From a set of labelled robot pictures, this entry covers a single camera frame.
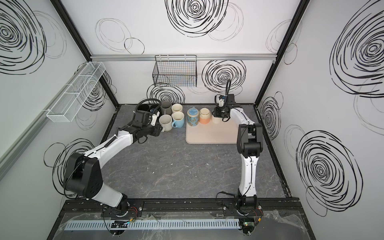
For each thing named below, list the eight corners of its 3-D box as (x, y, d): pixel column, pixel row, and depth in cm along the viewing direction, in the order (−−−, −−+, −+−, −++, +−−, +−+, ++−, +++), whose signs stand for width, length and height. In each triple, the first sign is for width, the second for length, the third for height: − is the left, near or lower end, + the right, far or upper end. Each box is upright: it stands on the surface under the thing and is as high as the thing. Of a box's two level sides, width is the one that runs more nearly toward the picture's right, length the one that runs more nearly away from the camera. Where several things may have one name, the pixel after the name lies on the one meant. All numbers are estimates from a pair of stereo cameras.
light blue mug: (173, 130, 105) (171, 123, 99) (174, 118, 112) (173, 111, 106) (183, 130, 105) (183, 123, 99) (184, 118, 112) (183, 111, 106)
